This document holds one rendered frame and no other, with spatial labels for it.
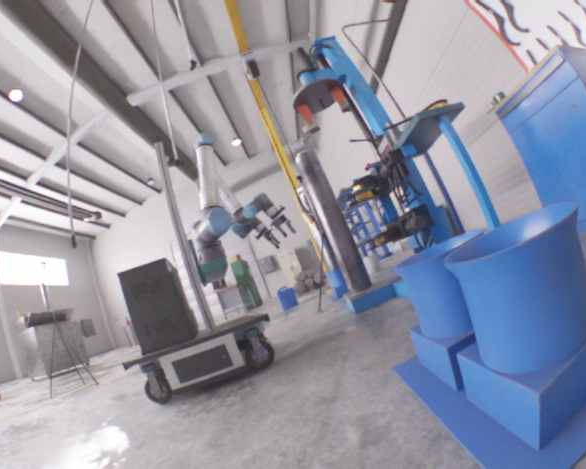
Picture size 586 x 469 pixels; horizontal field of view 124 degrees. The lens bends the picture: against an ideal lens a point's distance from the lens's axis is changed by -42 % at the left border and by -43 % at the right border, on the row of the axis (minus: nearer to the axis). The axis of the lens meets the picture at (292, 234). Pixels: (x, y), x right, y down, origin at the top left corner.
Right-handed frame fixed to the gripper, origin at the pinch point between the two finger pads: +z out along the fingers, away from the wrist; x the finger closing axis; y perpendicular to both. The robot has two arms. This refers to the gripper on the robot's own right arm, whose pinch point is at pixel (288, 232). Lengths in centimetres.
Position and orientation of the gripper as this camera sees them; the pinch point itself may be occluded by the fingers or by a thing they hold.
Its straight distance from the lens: 187.7
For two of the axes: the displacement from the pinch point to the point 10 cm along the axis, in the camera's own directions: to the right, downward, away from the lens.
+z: 6.2, 7.7, 1.5
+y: -6.4, 6.1, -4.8
